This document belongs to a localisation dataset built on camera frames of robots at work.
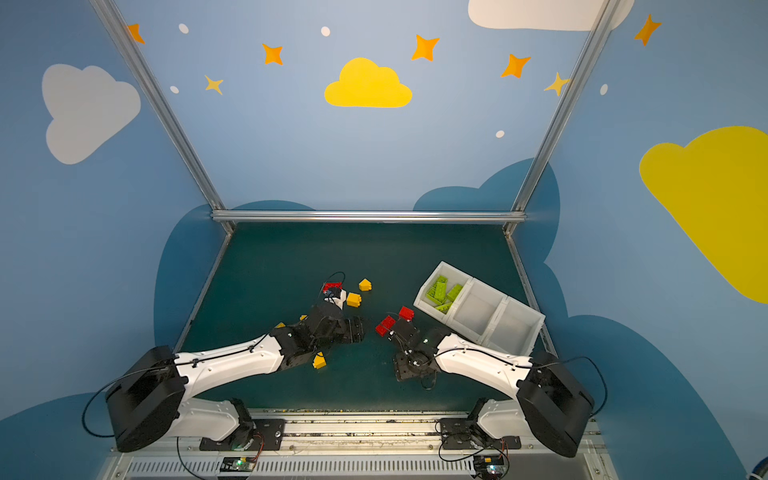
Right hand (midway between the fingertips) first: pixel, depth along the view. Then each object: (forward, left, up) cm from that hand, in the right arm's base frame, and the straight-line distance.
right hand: (410, 365), depth 84 cm
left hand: (+8, +14, +8) cm, 18 cm away
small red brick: (+17, +1, -1) cm, 17 cm away
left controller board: (-25, +41, -1) cm, 48 cm away
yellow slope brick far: (+27, +16, 0) cm, 31 cm away
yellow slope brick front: (-1, +25, +3) cm, 26 cm away
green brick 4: (+19, -11, 0) cm, 22 cm away
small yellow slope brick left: (+10, +41, 0) cm, 42 cm away
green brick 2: (+25, -14, 0) cm, 29 cm away
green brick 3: (+24, -7, 0) cm, 25 cm away
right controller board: (-22, -20, -3) cm, 30 cm away
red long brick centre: (+1, +7, +22) cm, 23 cm away
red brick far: (+25, +27, +2) cm, 37 cm away
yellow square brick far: (+19, +19, +2) cm, 27 cm away
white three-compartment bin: (+20, -23, -3) cm, 31 cm away
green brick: (+26, -10, 0) cm, 28 cm away
